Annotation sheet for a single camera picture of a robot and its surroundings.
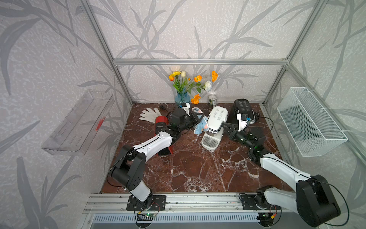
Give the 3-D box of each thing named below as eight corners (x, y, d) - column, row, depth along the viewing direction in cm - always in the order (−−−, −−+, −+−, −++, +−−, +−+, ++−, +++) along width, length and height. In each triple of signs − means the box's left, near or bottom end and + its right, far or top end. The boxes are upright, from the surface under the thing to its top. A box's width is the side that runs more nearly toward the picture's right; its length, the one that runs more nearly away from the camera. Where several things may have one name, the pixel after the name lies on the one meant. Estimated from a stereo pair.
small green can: (208, 106, 122) (209, 100, 117) (208, 100, 126) (208, 95, 121) (216, 106, 122) (217, 100, 117) (215, 100, 126) (216, 95, 121)
